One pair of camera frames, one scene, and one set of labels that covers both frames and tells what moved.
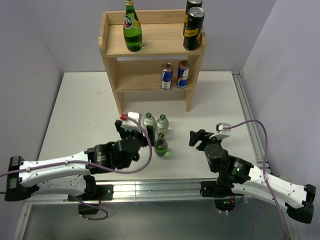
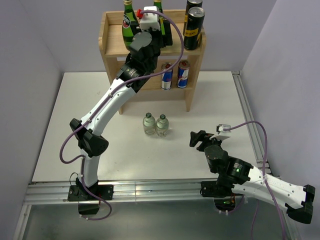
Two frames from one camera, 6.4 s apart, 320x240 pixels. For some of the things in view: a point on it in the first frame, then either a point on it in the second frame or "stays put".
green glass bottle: [132, 29] stays put
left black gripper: [123, 132] → [167, 36]
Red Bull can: [166, 76] stays put
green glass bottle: [161, 147] → [158, 3]
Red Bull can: [183, 73] stays put
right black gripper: [202, 135] stays put
